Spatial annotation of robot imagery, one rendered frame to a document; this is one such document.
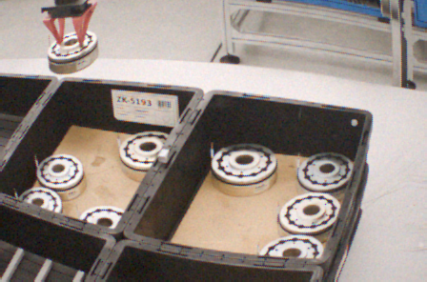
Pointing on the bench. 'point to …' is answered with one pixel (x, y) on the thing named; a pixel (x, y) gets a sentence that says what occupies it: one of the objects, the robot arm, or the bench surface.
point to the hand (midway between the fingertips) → (71, 39)
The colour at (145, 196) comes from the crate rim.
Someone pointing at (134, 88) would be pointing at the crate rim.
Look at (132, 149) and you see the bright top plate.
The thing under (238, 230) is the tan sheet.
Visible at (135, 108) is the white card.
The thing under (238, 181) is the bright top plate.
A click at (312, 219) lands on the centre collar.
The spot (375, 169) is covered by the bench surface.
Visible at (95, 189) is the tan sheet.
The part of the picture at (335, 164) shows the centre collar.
